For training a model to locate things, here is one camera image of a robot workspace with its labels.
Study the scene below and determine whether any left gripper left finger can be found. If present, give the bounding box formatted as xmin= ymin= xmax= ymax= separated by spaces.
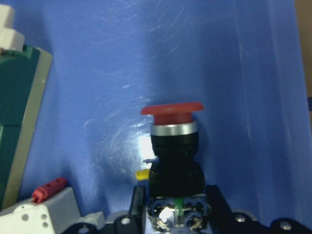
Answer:
xmin=64 ymin=186 xmax=146 ymax=234

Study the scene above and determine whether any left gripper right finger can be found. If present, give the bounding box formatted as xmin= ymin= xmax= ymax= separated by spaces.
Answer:
xmin=206 ymin=185 xmax=312 ymax=234

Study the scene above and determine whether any red emergency stop button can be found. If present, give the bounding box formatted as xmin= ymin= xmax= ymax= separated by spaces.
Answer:
xmin=136 ymin=102 xmax=211 ymax=234

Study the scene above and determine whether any blue plastic tray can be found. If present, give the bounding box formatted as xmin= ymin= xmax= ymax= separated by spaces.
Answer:
xmin=4 ymin=0 xmax=312 ymax=227

